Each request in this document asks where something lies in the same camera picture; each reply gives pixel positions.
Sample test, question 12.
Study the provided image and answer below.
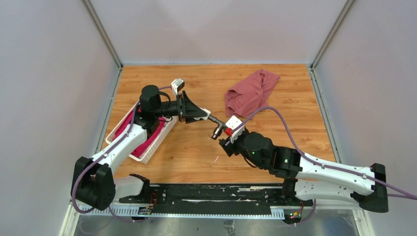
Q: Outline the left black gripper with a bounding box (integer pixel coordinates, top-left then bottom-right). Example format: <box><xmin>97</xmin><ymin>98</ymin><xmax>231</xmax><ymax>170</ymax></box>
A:
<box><xmin>153</xmin><ymin>91</ymin><xmax>207</xmax><ymax>124</ymax></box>

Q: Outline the white pipe elbow fitting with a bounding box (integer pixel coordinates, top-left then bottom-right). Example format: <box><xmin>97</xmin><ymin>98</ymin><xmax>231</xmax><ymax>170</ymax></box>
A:
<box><xmin>194</xmin><ymin>108</ymin><xmax>211</xmax><ymax>120</ymax></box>

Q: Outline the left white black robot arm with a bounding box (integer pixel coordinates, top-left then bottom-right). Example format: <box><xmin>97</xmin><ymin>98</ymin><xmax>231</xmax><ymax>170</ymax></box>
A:
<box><xmin>70</xmin><ymin>85</ymin><xmax>210</xmax><ymax>213</ymax></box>

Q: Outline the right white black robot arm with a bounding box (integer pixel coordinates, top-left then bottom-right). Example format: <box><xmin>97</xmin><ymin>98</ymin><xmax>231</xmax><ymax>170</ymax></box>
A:
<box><xmin>219</xmin><ymin>131</ymin><xmax>388</xmax><ymax>213</ymax></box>

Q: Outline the magenta cloth in basket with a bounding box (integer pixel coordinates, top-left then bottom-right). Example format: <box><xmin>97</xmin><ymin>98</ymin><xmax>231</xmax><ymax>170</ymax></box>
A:
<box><xmin>106</xmin><ymin>106</ymin><xmax>165</xmax><ymax>163</ymax></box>

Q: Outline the dusty pink cloth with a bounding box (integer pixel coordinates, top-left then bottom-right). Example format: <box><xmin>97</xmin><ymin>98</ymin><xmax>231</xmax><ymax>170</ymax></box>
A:
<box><xmin>224</xmin><ymin>69</ymin><xmax>280</xmax><ymax>118</ymax></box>

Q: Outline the white plastic basket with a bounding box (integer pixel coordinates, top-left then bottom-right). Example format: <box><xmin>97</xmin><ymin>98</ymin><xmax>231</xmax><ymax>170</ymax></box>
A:
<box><xmin>105</xmin><ymin>105</ymin><xmax>178</xmax><ymax>164</ymax></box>

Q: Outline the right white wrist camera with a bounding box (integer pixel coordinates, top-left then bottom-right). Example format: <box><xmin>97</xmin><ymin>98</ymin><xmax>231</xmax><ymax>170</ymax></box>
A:
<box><xmin>224</xmin><ymin>116</ymin><xmax>245</xmax><ymax>143</ymax></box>

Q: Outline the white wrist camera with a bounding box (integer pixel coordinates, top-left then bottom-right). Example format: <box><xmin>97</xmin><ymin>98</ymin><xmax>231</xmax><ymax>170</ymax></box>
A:
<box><xmin>170</xmin><ymin>78</ymin><xmax>185</xmax><ymax>96</ymax></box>
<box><xmin>224</xmin><ymin>116</ymin><xmax>245</xmax><ymax>143</ymax></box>

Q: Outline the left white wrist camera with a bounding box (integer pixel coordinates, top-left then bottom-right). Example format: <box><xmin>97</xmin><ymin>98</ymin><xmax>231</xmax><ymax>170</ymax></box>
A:
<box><xmin>170</xmin><ymin>78</ymin><xmax>185</xmax><ymax>96</ymax></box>

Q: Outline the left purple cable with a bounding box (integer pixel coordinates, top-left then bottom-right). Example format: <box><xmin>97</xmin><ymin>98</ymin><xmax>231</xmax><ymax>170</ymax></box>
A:
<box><xmin>71</xmin><ymin>86</ymin><xmax>173</xmax><ymax>224</ymax></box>

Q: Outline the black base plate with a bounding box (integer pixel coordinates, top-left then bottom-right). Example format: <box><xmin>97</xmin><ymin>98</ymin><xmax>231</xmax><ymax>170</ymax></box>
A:
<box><xmin>118</xmin><ymin>183</ymin><xmax>313</xmax><ymax>217</ymax></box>

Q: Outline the aluminium frame rail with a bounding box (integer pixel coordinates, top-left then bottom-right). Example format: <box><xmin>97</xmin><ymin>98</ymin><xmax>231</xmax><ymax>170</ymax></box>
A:
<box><xmin>70</xmin><ymin>182</ymin><xmax>367</xmax><ymax>220</ymax></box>

